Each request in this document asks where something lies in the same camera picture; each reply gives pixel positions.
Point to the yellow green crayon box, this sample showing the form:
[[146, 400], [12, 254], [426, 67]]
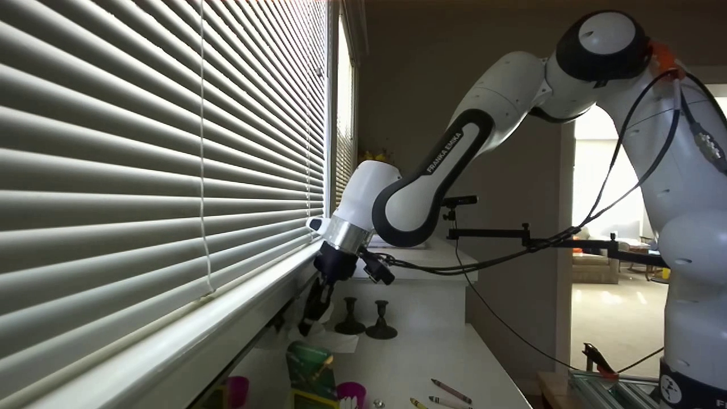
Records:
[[311, 366]]

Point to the magenta plastic cup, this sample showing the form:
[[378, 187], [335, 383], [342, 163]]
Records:
[[350, 397]]

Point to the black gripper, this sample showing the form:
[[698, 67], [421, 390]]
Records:
[[333, 265]]

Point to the white window sill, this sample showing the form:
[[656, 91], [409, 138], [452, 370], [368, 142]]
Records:
[[188, 332]]

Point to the green striped board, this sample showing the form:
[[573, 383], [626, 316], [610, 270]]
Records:
[[614, 392]]

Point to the narrow white window blind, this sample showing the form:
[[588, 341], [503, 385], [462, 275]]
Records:
[[345, 91]]

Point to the wide white window blind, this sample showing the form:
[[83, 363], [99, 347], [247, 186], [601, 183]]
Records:
[[114, 150]]

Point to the black stereo camera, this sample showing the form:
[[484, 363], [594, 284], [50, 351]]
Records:
[[460, 201]]

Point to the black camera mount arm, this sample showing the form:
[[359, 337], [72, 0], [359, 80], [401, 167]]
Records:
[[492, 234]]

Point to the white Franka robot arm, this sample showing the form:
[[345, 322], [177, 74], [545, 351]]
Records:
[[696, 228]]

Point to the black candle holder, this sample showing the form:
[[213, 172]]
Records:
[[350, 326], [379, 330]]

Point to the small silver disc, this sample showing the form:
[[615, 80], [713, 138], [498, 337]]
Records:
[[376, 405]]

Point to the white window frame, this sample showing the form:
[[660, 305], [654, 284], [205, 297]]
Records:
[[329, 114]]

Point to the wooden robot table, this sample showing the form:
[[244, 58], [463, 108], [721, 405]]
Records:
[[550, 392]]

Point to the orange tape strip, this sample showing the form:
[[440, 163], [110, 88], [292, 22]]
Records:
[[664, 61]]

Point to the loose wax crayon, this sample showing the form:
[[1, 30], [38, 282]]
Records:
[[452, 390], [415, 404], [440, 400]]

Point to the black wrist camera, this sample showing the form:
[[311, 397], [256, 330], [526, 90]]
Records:
[[376, 266]]

